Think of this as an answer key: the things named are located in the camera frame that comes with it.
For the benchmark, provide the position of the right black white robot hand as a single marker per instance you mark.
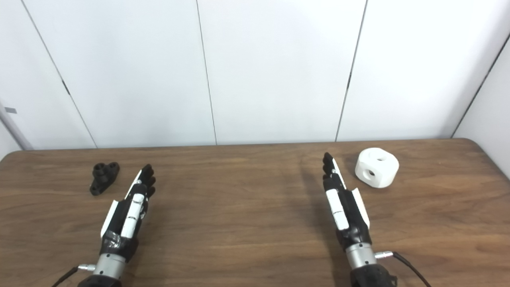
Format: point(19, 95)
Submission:
point(350, 219)

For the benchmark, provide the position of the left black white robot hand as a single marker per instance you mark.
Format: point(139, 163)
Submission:
point(119, 223)

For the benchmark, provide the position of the black plastic holder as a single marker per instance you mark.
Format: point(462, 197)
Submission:
point(102, 177)

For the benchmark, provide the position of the round white plastic piece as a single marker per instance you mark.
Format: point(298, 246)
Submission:
point(382, 169)

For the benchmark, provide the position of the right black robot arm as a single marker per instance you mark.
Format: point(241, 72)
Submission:
point(360, 257)

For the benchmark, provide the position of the white corner post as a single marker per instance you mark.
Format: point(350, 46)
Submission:
point(14, 127)

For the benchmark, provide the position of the small grey wall tag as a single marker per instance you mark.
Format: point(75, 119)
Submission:
point(10, 110)

